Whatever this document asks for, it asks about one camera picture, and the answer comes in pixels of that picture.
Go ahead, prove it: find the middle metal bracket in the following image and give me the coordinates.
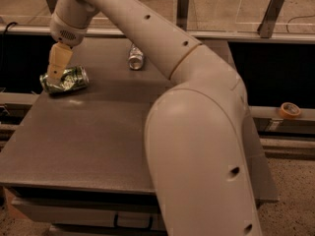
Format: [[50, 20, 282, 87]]
[[176, 0, 189, 30]]

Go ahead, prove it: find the grey drawer with handle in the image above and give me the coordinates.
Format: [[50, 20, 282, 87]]
[[12, 197, 168, 236]]

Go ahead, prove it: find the right metal bracket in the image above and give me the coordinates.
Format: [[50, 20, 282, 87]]
[[257, 0, 284, 38]]

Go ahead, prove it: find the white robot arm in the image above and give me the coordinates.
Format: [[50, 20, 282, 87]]
[[48, 0, 263, 236]]

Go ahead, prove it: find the green soda can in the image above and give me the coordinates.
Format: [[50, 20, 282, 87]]
[[39, 66, 90, 94]]

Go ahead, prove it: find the black cable left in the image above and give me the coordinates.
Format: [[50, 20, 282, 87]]
[[0, 22, 18, 71]]

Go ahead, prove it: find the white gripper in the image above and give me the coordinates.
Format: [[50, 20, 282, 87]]
[[47, 13, 88, 80]]

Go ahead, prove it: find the orange tape roll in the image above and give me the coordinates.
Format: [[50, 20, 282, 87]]
[[279, 102, 301, 119]]

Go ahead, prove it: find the silver blue soda can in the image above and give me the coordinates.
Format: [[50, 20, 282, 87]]
[[128, 43, 145, 71]]

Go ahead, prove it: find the metal rail behind table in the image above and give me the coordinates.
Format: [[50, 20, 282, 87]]
[[0, 25, 315, 45]]

